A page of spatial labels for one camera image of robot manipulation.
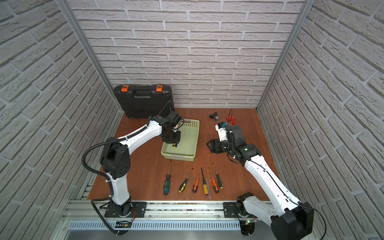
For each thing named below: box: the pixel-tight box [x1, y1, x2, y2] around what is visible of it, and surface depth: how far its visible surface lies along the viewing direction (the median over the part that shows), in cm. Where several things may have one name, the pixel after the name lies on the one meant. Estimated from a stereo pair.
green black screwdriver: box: [163, 160, 172, 195], surface depth 81 cm
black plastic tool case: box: [114, 84, 175, 119], surface depth 95 cm
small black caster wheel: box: [209, 112, 219, 121], surface depth 116 cm
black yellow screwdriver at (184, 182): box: [178, 167, 194, 193], surface depth 82 cm
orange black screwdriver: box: [192, 167, 202, 193], surface depth 81 cm
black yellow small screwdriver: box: [212, 163, 224, 189], surface depth 83 cm
